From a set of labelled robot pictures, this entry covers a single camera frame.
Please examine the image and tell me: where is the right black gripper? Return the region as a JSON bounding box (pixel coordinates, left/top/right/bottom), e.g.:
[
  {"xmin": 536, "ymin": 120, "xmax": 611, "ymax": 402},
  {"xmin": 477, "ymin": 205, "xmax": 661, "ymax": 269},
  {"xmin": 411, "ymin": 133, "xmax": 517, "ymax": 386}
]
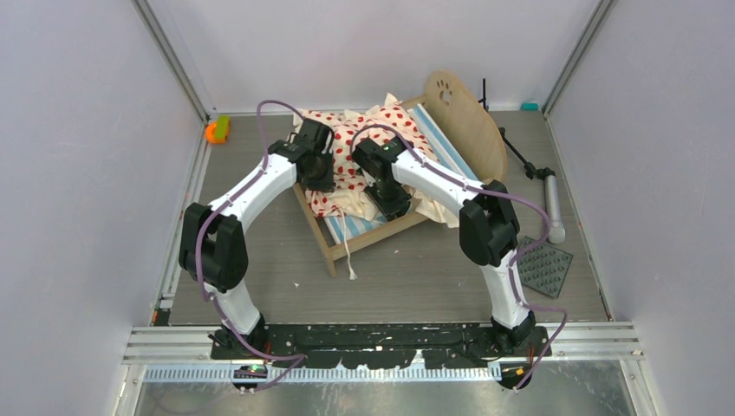
[{"xmin": 365, "ymin": 179, "xmax": 413, "ymax": 225}]

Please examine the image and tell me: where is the strawberry print ruffled blanket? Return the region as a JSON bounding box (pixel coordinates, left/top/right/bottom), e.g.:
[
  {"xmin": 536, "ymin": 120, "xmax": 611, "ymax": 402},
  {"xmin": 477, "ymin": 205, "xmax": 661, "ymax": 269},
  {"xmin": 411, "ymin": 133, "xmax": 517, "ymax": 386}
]
[{"xmin": 279, "ymin": 92, "xmax": 484, "ymax": 277}]

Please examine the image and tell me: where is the blue striped mattress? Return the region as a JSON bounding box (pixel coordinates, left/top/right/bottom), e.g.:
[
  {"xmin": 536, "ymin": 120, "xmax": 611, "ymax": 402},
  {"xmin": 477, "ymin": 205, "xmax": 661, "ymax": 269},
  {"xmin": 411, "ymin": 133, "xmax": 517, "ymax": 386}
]
[{"xmin": 303, "ymin": 102, "xmax": 478, "ymax": 244}]

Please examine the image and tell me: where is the wooden pet bed frame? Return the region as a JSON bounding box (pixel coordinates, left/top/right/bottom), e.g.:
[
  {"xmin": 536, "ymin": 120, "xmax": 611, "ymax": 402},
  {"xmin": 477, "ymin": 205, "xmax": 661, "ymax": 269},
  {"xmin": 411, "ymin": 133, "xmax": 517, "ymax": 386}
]
[{"xmin": 279, "ymin": 70, "xmax": 509, "ymax": 276}]

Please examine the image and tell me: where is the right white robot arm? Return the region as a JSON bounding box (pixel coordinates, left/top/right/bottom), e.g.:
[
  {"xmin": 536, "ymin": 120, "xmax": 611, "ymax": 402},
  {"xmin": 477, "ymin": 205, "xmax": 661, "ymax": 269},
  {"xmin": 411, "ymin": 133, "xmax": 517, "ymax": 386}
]
[{"xmin": 352, "ymin": 138, "xmax": 536, "ymax": 356}]

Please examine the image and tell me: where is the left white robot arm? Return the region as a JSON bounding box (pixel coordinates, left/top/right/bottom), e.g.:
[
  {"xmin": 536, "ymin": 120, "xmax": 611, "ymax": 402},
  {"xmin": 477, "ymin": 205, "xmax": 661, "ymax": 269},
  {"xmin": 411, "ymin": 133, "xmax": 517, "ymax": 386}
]
[{"xmin": 179, "ymin": 119, "xmax": 335, "ymax": 359}]

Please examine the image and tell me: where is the orange green toy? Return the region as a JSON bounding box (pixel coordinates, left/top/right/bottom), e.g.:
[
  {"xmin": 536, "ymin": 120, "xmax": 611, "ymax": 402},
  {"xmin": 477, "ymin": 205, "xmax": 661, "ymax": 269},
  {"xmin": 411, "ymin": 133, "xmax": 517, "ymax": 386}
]
[{"xmin": 205, "ymin": 115, "xmax": 231, "ymax": 145}]

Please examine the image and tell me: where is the teal small block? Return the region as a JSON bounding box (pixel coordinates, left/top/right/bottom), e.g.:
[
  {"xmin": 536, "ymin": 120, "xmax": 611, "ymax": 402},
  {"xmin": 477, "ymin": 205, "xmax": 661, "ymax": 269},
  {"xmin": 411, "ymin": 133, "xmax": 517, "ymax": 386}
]
[{"xmin": 520, "ymin": 102, "xmax": 540, "ymax": 112}]

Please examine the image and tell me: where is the black tripod stand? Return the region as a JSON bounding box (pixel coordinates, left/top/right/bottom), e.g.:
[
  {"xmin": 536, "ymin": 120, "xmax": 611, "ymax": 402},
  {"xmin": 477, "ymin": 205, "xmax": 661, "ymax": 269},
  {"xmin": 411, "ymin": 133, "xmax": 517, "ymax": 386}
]
[{"xmin": 478, "ymin": 78, "xmax": 568, "ymax": 246}]

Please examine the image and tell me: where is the black perforated pad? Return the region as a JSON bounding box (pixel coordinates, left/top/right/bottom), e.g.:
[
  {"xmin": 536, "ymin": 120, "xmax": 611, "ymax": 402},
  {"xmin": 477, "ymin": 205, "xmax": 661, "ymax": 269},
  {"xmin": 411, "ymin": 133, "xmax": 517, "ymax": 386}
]
[{"xmin": 517, "ymin": 244, "xmax": 574, "ymax": 299}]

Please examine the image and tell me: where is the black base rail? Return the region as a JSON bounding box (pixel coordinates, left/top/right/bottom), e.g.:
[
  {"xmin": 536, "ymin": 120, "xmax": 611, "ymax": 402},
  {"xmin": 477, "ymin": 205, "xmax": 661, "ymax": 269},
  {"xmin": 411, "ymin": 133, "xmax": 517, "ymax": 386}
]
[{"xmin": 123, "ymin": 322, "xmax": 644, "ymax": 387}]

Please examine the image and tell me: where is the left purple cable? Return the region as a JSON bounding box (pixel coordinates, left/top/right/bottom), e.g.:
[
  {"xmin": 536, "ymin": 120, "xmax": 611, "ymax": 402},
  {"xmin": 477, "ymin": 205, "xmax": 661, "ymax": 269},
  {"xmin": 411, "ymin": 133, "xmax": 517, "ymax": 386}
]
[{"xmin": 195, "ymin": 101, "xmax": 317, "ymax": 369}]

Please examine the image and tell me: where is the purple cable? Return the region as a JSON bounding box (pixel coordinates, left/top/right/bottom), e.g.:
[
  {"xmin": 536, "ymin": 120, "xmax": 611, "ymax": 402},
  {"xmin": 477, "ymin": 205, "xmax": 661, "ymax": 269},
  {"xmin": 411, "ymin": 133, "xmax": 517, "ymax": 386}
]
[
  {"xmin": 344, "ymin": 124, "xmax": 569, "ymax": 374},
  {"xmin": 195, "ymin": 101, "xmax": 317, "ymax": 369}
]

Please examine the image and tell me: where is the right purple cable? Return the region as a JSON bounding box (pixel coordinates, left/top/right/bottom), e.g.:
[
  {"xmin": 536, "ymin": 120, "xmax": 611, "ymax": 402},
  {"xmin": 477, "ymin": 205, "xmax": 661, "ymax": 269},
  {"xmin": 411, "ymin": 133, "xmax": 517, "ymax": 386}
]
[{"xmin": 344, "ymin": 124, "xmax": 569, "ymax": 374}]

